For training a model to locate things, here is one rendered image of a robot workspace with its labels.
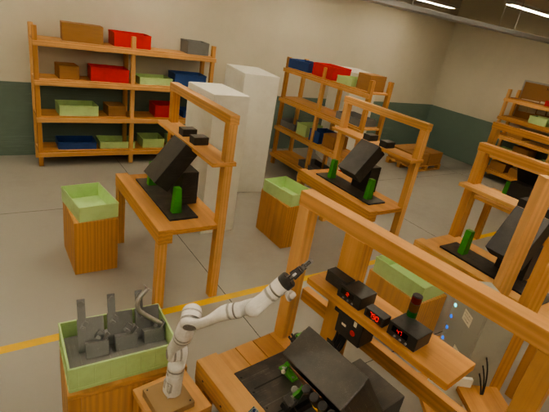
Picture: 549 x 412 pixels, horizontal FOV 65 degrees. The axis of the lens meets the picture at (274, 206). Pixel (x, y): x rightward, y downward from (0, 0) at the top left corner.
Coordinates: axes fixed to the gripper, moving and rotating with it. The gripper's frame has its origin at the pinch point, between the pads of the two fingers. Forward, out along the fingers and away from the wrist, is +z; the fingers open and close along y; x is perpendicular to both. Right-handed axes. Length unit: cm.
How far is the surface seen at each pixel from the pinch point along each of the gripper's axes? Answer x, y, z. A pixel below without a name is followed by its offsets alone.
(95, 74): -457, 436, -198
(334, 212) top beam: -12, 64, 13
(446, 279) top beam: 44, 29, 37
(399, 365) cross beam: 72, 61, -13
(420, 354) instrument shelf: 65, 33, 5
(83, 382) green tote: -27, 22, -150
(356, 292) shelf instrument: 27, 52, -4
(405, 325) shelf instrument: 52, 38, 7
